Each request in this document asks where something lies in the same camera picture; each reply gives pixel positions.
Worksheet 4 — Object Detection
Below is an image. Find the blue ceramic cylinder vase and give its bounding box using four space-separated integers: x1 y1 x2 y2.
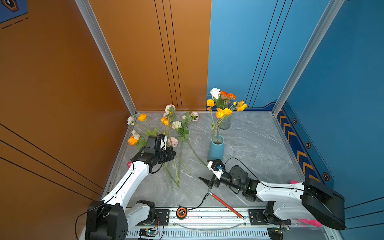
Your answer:
208 135 225 160

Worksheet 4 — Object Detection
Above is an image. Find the yellow poppy flower bunch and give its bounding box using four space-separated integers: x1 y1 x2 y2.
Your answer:
206 99 248 142

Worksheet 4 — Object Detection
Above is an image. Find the white rose flower stem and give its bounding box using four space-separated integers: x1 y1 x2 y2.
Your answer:
209 88 220 140

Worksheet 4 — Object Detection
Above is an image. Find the orange gerbera flower stem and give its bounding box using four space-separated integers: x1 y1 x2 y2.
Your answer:
217 91 237 135

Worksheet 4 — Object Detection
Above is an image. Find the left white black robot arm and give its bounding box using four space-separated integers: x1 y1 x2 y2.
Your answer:
85 134 176 240

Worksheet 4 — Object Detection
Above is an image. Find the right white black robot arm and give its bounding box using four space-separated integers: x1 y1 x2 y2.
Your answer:
201 160 347 231

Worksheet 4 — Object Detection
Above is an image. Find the pile of artificial flowers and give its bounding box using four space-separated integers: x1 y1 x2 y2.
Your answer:
127 105 199 189

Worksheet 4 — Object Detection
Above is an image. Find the clear ribbed glass vase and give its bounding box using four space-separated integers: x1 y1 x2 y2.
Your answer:
219 116 232 130

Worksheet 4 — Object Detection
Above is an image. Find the orange black tape measure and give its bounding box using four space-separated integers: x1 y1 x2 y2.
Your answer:
176 207 188 220

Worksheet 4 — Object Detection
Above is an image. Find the green circuit board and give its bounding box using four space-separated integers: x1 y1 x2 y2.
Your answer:
138 229 159 240

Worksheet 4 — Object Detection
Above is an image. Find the panda plush toy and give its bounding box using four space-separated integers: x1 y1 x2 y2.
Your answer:
289 179 323 228

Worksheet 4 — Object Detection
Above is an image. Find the red handled hammer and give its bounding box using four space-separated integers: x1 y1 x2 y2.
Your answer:
208 190 246 220

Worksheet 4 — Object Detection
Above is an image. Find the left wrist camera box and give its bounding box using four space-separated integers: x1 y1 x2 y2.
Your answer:
158 134 168 150

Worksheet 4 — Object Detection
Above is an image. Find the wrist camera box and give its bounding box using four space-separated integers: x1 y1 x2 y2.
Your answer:
158 134 168 150
207 159 225 180

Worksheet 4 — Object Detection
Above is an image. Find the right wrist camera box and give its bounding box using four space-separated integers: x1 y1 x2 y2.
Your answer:
207 159 225 180

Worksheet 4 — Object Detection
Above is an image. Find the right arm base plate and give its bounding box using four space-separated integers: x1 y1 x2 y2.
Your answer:
248 209 292 226

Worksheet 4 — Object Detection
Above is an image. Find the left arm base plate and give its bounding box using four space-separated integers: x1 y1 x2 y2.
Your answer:
137 209 170 226

